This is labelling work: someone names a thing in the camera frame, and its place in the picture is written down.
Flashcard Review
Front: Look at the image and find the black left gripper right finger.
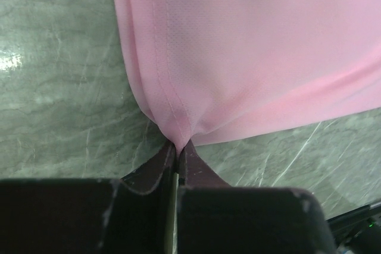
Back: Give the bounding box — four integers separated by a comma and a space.
177, 142, 336, 254

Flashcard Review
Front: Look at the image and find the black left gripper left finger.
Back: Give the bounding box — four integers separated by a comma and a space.
1, 142, 176, 253

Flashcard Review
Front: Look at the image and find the pink t-shirt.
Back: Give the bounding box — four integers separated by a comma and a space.
114, 0, 380, 150

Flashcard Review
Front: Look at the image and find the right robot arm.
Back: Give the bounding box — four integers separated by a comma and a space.
327, 199, 380, 254

